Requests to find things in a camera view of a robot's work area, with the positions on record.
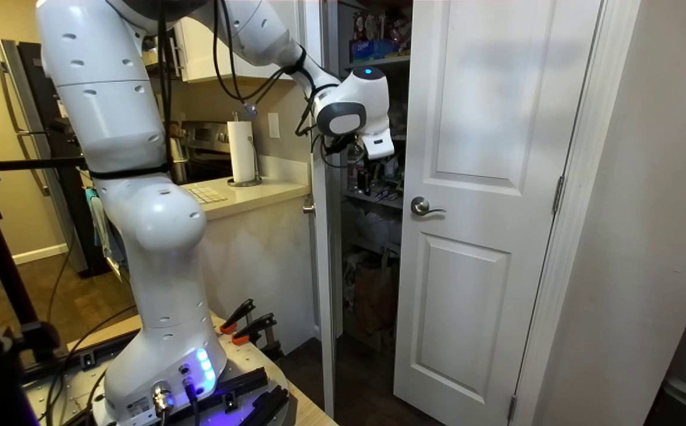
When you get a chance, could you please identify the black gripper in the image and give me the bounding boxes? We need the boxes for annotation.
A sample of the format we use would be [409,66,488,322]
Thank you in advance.
[357,155,400,195]

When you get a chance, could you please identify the white panel closet door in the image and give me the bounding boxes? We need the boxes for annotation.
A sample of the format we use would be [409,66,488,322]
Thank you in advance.
[391,0,607,426]
[301,0,348,420]

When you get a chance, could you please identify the pantry shelves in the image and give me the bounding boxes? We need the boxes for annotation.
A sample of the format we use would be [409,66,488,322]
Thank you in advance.
[336,0,414,352]

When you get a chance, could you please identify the clear plastic bag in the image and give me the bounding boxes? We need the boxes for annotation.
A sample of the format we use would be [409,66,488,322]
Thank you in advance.
[348,206,401,255]

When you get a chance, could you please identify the blue food box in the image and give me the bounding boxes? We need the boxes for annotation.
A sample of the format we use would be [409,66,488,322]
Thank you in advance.
[348,38,398,66]

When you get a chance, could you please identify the brown cardboard box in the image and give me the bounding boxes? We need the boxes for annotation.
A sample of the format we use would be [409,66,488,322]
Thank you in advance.
[348,259,398,343]

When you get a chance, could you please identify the white kitchen counter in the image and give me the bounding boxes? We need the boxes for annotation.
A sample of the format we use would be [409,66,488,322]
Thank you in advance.
[180,173,320,361]

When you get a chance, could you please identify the orange black bar clamp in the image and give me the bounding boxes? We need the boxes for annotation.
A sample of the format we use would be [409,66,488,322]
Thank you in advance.
[218,297,260,337]
[229,313,278,348]

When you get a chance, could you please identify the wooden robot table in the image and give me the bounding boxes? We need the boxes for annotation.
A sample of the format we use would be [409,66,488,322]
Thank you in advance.
[21,313,339,426]

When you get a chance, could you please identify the black plate clamp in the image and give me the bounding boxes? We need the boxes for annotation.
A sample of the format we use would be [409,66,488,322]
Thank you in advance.
[176,365,271,415]
[229,383,295,426]

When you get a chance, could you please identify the white door frame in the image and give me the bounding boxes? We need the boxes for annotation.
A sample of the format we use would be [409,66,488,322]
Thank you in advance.
[507,0,646,426]

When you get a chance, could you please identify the black floor cable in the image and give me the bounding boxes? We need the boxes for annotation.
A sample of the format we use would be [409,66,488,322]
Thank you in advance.
[36,249,142,415]

